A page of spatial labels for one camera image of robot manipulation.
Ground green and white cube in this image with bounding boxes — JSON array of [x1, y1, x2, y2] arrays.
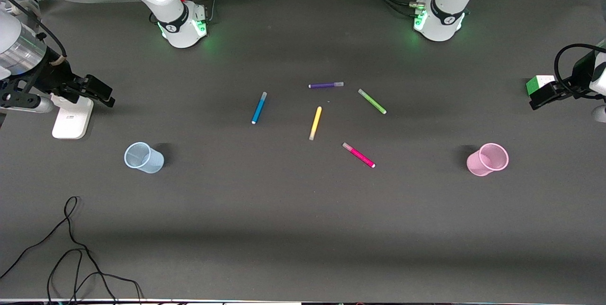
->
[[526, 75, 556, 98]]

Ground translucent blue cup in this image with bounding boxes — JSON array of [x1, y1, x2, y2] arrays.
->
[[124, 142, 165, 174]]

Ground thin black loose cable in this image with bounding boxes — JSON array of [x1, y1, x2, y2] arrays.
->
[[0, 196, 90, 279], [46, 247, 144, 305]]

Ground pink marker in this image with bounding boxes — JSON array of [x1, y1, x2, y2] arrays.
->
[[342, 142, 376, 169]]

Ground translucent pink cup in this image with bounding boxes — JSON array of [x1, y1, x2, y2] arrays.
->
[[466, 143, 510, 177]]

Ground yellow marker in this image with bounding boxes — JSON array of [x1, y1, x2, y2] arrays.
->
[[309, 106, 323, 141]]

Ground green marker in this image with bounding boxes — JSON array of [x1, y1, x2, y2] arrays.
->
[[357, 89, 388, 115]]

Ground blue marker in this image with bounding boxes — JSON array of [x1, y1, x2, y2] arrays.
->
[[251, 91, 268, 125]]

